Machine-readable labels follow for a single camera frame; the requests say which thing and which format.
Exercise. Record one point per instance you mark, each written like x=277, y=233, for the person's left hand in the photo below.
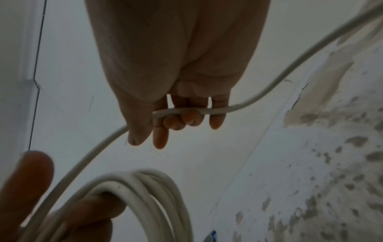
x=33, y=201

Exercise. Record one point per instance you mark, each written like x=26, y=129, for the person's right hand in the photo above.
x=179, y=47

